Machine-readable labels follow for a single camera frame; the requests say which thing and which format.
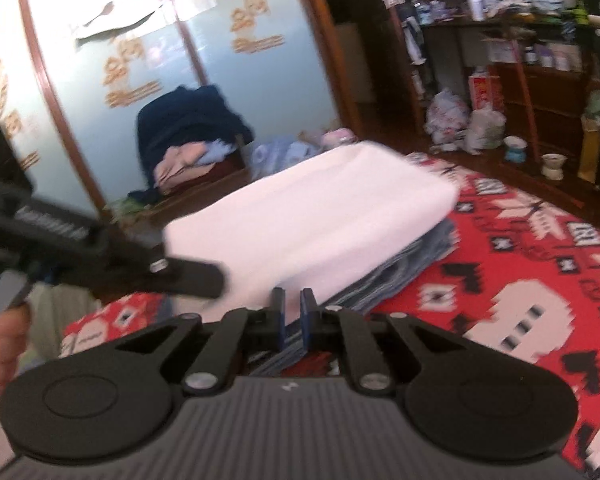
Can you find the dark wooden dresser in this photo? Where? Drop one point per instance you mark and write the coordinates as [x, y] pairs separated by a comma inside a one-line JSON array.
[[545, 100]]

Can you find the pink plush toy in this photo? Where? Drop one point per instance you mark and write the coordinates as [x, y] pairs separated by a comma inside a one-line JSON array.
[[332, 137]]

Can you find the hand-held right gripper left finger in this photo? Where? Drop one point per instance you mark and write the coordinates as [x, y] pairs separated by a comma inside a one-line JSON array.
[[279, 320]]

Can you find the white ceramic pet bowl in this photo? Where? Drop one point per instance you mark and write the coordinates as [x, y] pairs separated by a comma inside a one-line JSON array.
[[551, 165]]

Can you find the yellow box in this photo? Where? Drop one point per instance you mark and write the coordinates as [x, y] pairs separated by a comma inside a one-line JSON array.
[[590, 152]]

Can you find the white cloth bag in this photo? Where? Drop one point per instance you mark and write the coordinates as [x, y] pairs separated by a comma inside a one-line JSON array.
[[485, 130]]

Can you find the red white carton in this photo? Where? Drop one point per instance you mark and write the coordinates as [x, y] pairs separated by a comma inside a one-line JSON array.
[[486, 91]]

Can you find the pale blue cloth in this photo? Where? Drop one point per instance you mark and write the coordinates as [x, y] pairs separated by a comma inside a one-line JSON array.
[[280, 155]]

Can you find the person's left hand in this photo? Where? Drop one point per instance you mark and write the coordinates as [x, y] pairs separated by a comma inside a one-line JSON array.
[[0, 355]]

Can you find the blue white ceramic bowl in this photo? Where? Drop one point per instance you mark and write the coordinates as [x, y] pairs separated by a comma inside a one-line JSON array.
[[514, 149]]

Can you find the navy blue garment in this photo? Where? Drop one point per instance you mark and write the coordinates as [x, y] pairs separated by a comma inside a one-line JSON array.
[[180, 125]]

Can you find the black shelf rack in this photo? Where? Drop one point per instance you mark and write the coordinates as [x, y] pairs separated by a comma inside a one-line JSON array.
[[595, 60]]

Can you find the cream knit sweater vest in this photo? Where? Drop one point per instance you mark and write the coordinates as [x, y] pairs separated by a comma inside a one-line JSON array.
[[305, 215]]

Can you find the blue jeans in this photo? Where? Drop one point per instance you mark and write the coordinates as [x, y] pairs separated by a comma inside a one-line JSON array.
[[410, 260]]

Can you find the pink cloth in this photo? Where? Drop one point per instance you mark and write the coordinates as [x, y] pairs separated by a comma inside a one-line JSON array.
[[180, 165]]

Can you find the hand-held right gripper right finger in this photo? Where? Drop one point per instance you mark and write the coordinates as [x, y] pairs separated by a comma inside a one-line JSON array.
[[307, 320]]

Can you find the white plastic bag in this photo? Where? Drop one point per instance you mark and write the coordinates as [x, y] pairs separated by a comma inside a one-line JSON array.
[[446, 119]]

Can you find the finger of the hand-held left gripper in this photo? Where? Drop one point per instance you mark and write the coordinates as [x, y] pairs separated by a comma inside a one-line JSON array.
[[190, 275]]

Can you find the red patterned blanket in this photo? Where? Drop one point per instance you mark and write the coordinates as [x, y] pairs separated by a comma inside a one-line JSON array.
[[505, 285]]

